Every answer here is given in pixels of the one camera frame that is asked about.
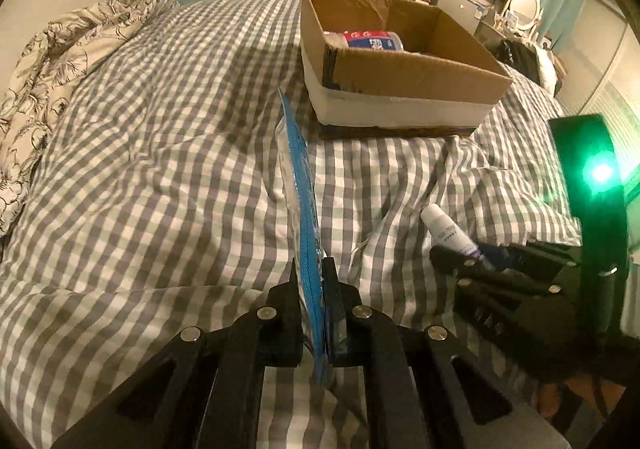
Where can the brown cardboard box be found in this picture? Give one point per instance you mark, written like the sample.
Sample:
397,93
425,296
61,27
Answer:
443,83

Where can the grey checkered duvet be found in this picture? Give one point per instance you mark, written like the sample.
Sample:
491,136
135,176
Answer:
159,204

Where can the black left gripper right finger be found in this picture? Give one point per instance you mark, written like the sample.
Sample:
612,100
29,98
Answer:
423,388

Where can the grey cabinet under television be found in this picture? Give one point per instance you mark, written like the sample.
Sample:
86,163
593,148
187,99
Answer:
467,13

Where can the white oval vanity mirror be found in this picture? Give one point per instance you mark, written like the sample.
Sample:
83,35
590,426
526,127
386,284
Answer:
528,12

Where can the plastic bottle red blue label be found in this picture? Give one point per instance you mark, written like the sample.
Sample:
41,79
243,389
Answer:
373,40

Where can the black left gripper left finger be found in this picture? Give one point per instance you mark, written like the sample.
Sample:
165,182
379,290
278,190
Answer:
202,389

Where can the black bag on chair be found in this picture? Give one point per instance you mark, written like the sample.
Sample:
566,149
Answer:
518,56

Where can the white purple cream tube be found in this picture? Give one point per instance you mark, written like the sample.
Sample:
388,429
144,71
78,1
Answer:
446,232

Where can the teal plastic packet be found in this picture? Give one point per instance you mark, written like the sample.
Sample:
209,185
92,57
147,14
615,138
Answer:
303,224

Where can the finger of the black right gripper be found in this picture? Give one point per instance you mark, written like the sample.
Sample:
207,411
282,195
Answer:
539,260
489,298

